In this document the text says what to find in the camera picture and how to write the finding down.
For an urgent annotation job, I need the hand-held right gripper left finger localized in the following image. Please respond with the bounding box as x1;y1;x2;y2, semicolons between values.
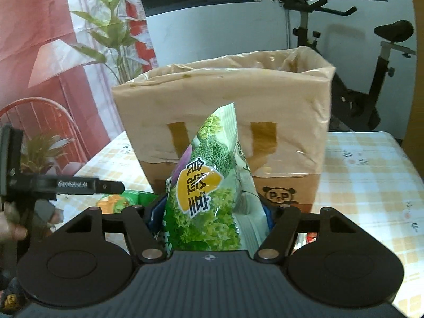
63;195;166;263

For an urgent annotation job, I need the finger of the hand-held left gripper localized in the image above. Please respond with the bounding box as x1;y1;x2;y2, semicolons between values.
98;180;125;195

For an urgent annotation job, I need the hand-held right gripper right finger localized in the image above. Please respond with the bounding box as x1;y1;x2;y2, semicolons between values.
254;195;360;263

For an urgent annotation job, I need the red snack packet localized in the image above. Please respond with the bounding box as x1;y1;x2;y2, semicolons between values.
296;232;319;245

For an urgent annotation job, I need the green vegetable print snack packet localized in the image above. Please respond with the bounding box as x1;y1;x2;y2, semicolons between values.
158;103;270;251

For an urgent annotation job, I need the brown cardboard box with liner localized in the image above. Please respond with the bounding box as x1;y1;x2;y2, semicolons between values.
112;46;337;213

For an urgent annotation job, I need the person's left hand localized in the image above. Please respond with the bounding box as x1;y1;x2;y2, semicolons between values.
0;202;30;243

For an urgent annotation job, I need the green snack packet orange print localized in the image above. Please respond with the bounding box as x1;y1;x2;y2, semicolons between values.
95;190;160;214

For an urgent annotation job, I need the small dry potted plant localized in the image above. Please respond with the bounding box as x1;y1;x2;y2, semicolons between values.
20;134;75;175

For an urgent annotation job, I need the red metal chair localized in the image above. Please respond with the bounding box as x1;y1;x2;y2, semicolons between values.
0;97;89;181

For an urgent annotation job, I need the checked floral tablecloth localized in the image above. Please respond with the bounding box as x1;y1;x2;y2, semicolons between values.
55;131;424;318

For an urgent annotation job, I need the black exercise bike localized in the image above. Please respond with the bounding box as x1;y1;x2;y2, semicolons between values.
253;0;417;133

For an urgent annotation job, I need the tall green leafy plant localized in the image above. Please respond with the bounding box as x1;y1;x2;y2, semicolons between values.
69;0;153;86

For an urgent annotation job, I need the white and red patterned curtain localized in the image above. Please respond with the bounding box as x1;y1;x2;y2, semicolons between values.
63;0;159;140

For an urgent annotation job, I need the wooden door panel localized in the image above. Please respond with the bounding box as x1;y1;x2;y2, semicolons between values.
401;0;424;160

